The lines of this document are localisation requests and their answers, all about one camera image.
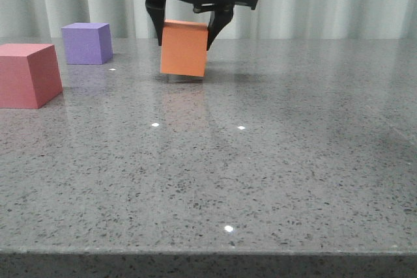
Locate orange foam cube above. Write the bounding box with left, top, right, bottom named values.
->
left=160, top=20, right=208, bottom=77

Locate red foam cube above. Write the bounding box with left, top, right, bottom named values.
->
left=1, top=44, right=63, bottom=109

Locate purple foam cube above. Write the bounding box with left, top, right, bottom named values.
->
left=61, top=23, right=113, bottom=65

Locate pale green curtain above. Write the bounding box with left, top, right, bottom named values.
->
left=1, top=0, right=416, bottom=39

